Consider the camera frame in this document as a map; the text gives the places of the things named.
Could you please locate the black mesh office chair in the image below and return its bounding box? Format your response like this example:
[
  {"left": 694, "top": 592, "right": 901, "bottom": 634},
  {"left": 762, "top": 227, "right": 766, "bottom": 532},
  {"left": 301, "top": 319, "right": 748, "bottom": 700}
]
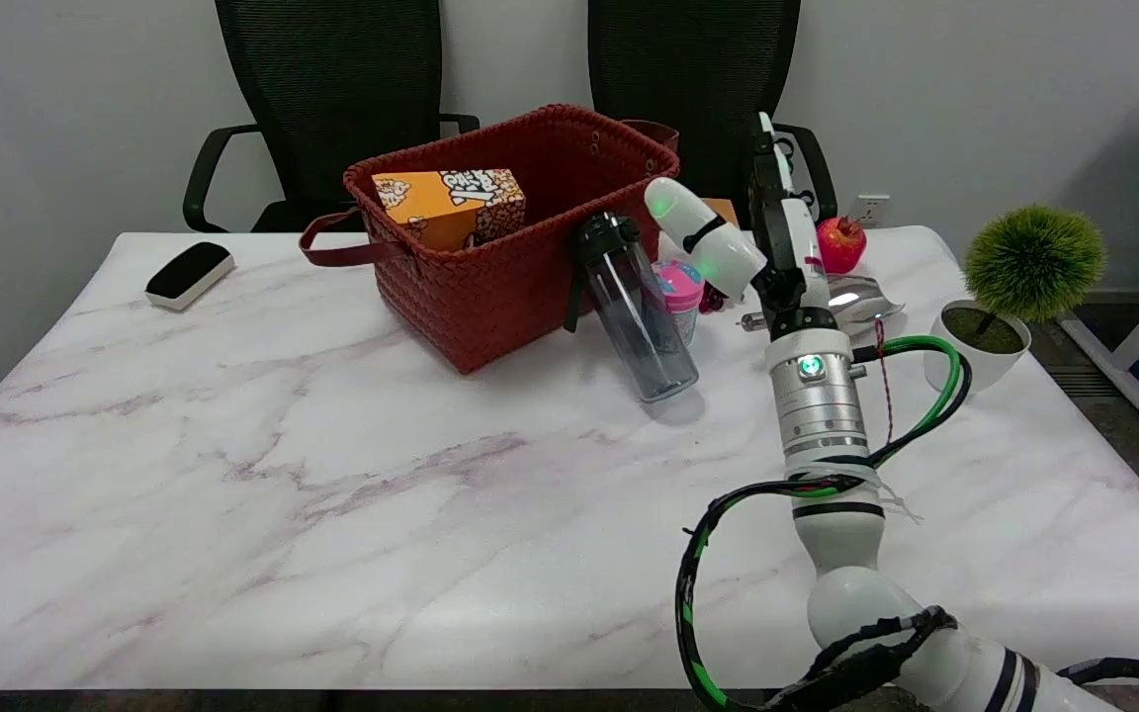
[
  {"left": 182, "top": 0, "right": 481, "bottom": 234},
  {"left": 587, "top": 0, "right": 838, "bottom": 230}
]

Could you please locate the green ball plant white pot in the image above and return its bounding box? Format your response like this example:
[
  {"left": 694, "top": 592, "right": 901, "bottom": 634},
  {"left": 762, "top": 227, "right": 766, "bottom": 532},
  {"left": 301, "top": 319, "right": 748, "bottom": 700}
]
[{"left": 922, "top": 204, "right": 1107, "bottom": 398}]

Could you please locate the black white board eraser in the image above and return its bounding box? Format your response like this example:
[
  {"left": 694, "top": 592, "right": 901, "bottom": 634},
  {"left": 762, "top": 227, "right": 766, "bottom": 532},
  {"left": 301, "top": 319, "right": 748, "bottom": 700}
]
[{"left": 144, "top": 241, "right": 236, "bottom": 312}]

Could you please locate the red pomegranate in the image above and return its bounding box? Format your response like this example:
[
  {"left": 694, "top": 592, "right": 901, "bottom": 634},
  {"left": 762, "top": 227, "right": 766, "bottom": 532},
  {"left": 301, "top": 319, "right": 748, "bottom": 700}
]
[{"left": 817, "top": 217, "right": 868, "bottom": 275}]

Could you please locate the shiny metal scoop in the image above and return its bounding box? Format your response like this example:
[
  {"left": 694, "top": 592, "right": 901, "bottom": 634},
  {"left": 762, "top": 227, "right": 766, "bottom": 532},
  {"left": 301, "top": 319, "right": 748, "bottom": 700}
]
[{"left": 740, "top": 275, "right": 907, "bottom": 342}]

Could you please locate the clear bottle black lid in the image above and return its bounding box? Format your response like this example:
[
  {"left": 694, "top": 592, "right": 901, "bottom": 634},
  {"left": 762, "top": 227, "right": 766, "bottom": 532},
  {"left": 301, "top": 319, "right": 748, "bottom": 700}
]
[{"left": 564, "top": 212, "right": 700, "bottom": 403}]

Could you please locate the orange snack box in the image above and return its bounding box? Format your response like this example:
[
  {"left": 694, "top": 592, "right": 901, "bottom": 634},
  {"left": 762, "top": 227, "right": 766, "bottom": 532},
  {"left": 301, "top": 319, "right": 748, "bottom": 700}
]
[{"left": 372, "top": 169, "right": 527, "bottom": 253}]

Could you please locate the red woven basket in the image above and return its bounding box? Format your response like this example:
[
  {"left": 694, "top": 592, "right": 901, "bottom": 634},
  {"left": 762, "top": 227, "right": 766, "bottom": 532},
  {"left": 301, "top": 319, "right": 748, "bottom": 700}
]
[{"left": 299, "top": 104, "right": 681, "bottom": 376}]

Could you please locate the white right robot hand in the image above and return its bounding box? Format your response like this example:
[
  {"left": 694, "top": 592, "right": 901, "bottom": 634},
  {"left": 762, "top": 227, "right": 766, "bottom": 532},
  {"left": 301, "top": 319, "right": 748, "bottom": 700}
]
[{"left": 644, "top": 112, "right": 837, "bottom": 339}]

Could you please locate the small pink lid cup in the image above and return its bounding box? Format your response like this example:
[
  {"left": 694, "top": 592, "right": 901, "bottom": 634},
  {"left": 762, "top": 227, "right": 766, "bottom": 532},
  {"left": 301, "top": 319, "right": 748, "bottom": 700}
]
[{"left": 656, "top": 260, "right": 705, "bottom": 347}]

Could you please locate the black green cable bundle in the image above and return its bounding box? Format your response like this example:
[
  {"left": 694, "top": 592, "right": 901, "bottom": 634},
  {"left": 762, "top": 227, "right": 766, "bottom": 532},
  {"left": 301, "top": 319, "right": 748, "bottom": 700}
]
[{"left": 674, "top": 321, "right": 1139, "bottom": 712}]

